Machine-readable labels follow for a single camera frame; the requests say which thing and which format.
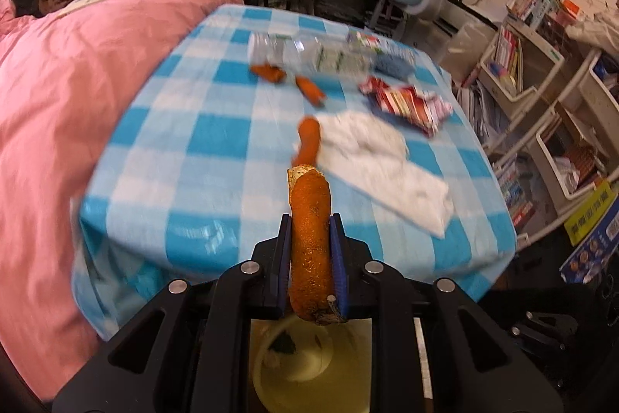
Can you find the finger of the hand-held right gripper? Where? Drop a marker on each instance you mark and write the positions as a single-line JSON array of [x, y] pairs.
[[546, 328]]

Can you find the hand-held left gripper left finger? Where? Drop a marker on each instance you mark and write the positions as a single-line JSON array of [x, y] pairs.
[[285, 258]]

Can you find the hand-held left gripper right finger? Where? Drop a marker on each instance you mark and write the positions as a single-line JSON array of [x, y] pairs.
[[338, 263]]

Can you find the long orange peel strip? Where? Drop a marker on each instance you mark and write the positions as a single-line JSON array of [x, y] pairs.
[[309, 239]]

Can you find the yellow plastic trash bin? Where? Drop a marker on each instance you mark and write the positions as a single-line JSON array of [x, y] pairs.
[[338, 374]]

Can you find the red snack wrapper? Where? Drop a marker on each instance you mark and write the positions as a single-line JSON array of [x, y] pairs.
[[406, 103]]

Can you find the clear plastic bottle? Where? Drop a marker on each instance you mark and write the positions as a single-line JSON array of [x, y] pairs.
[[300, 50]]

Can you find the blue cardboard box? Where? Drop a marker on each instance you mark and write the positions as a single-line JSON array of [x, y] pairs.
[[595, 253]]

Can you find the white tissue paper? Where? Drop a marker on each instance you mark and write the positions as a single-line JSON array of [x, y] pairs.
[[367, 151]]

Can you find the curved orange peel piece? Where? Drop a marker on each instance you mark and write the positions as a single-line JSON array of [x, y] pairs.
[[308, 139]]

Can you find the blue white checked tablecloth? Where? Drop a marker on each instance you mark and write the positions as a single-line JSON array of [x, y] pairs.
[[193, 142]]

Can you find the small orange peel piece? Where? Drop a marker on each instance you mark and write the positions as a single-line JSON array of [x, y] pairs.
[[310, 90]]

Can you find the chunky orange peel piece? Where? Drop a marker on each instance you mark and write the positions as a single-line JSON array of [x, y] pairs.
[[268, 73]]

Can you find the stack of papers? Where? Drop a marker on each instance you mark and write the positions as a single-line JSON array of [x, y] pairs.
[[474, 113]]

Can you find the blue crumpled wrapper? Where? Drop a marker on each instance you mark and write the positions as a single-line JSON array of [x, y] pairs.
[[392, 64]]

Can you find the pink blanket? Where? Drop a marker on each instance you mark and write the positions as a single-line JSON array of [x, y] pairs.
[[72, 127]]

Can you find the translucent plastic bag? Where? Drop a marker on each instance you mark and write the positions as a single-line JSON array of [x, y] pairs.
[[466, 45]]

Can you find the white shelf cart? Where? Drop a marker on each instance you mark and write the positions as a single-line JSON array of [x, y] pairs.
[[546, 64]]

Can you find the books in cart tray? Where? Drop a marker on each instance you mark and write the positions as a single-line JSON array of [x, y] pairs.
[[508, 60]]

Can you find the white cloth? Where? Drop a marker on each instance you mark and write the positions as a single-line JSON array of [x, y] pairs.
[[592, 31]]

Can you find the orange box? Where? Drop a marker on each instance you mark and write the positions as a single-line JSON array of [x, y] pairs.
[[571, 9]]

